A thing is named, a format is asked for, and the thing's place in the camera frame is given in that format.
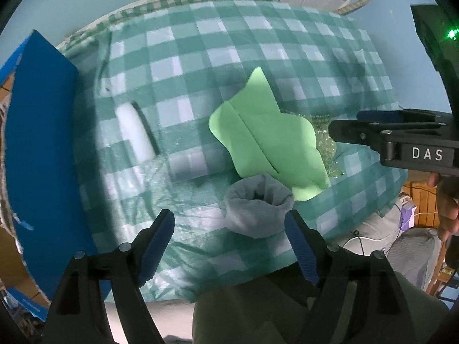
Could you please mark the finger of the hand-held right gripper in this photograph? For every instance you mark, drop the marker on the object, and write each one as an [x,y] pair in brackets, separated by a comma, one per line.
[380,116]
[353,130]

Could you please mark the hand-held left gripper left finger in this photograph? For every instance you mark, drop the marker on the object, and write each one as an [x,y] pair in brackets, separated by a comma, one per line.
[156,247]

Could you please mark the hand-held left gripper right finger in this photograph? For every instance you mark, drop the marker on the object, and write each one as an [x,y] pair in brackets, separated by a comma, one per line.
[301,247]

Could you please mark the taupe grey sock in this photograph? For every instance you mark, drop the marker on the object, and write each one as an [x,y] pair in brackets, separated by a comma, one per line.
[251,218]

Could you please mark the light green felt cloth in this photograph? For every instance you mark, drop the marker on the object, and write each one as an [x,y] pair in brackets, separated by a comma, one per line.
[265,132]

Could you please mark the blue-edged cardboard box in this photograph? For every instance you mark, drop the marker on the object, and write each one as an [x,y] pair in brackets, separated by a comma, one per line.
[43,150]

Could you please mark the person's right hand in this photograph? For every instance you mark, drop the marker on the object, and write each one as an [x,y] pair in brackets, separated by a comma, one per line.
[448,222]

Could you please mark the green glitter sponge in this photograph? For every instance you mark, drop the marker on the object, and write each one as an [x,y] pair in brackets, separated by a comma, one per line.
[324,147]

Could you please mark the orange wooden furniture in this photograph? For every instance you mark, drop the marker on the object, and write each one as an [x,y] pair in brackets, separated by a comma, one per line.
[419,197]

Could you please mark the white purple box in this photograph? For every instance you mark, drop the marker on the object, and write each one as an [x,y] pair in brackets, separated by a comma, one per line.
[407,215]

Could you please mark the person's olive green pants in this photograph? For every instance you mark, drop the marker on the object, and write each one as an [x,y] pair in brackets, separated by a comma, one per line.
[251,315]

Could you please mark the grey fabric cushion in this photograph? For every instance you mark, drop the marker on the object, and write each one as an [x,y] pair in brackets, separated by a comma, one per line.
[412,251]

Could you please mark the white paper strip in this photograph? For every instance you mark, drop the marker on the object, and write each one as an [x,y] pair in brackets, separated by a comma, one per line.
[134,132]

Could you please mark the teal checkered plastic tablecloth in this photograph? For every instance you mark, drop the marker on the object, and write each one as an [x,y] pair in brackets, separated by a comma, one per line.
[215,43]

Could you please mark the dark green checkered cloth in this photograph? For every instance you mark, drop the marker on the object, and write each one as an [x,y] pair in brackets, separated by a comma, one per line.
[161,5]

